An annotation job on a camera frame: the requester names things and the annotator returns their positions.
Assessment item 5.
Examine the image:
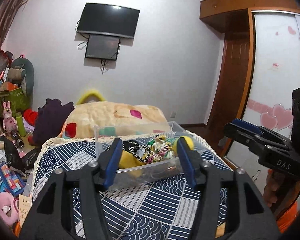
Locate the brown wooden door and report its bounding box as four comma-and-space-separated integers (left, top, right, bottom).
206, 32, 249, 154

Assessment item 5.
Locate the clear plastic storage bin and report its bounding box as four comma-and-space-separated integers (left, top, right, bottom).
94, 121, 205, 190

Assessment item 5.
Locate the beige fleece blanket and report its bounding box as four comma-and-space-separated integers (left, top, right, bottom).
60, 101, 167, 139

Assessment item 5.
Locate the green storage box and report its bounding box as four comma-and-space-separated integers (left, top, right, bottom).
0, 88, 31, 118

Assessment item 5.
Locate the red plush item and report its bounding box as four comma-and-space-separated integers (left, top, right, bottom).
23, 109, 38, 126

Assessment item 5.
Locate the small black wall monitor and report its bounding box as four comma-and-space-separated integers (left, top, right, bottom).
85, 35, 121, 61

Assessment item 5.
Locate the white wall socket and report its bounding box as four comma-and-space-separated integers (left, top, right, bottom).
170, 112, 176, 118

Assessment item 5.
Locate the blue white patterned tablecloth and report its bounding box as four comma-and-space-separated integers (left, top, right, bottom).
31, 129, 232, 240

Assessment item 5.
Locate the white sliding wardrobe door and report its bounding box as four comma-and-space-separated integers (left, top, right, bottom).
225, 10, 300, 201

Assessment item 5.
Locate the yellow chair back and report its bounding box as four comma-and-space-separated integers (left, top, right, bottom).
76, 89, 106, 105

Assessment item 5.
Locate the pink plush toy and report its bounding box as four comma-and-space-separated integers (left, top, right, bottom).
0, 192, 19, 227

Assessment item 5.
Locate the grey green plush toy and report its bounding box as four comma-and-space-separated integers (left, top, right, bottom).
7, 57, 34, 96

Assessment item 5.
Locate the black white striped scrunchie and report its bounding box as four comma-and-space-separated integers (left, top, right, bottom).
123, 140, 147, 163

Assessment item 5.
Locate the black wall television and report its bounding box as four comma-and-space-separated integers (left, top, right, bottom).
77, 3, 140, 38

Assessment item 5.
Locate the colourful block box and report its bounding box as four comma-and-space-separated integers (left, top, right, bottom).
0, 164, 25, 197

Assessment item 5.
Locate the pink rabbit doll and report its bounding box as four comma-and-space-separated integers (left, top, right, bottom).
2, 101, 17, 135

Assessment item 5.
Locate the wooden overhead cabinet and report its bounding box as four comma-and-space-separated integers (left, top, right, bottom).
199, 0, 300, 33

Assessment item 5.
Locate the yellow felt ball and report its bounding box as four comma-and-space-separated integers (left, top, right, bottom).
173, 136, 194, 153

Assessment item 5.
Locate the floral fabric scrunchie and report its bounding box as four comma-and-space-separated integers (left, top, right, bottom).
142, 134, 176, 164

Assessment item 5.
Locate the dark purple garment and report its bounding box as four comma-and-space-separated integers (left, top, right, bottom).
32, 99, 75, 146

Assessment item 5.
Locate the person's right hand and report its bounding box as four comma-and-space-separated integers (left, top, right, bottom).
263, 170, 280, 207

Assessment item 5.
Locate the green bottle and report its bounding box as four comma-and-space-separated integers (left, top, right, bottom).
15, 112, 26, 137

